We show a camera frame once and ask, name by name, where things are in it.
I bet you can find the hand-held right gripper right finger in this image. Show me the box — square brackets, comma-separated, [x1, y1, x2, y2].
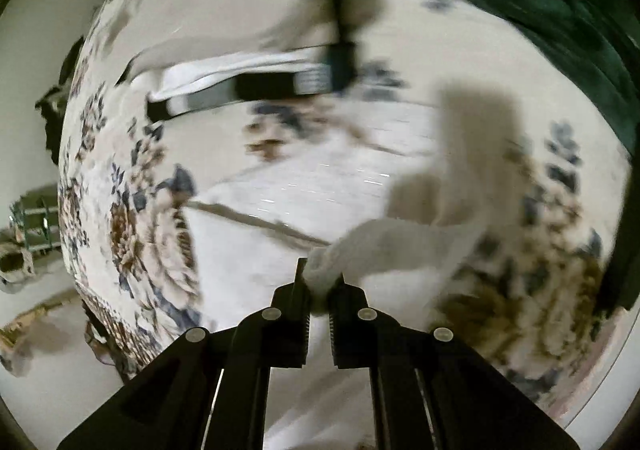
[327, 274, 581, 450]

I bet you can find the small white cloth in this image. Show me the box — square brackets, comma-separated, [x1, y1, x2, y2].
[304, 93, 493, 317]

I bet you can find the floral printed blanket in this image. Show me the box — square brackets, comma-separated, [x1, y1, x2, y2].
[56, 0, 635, 427]

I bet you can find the brown patterned cloth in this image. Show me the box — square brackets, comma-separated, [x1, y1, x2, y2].
[0, 291, 87, 377]

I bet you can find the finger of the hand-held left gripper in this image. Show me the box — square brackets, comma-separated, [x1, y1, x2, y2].
[319, 0, 361, 93]

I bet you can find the white garment with black band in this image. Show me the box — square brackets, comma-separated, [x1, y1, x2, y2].
[117, 44, 328, 124]

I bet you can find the metal wire rack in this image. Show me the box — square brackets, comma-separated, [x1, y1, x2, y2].
[8, 183, 64, 257]

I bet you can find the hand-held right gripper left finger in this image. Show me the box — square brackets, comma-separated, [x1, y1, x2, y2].
[56, 257, 312, 450]

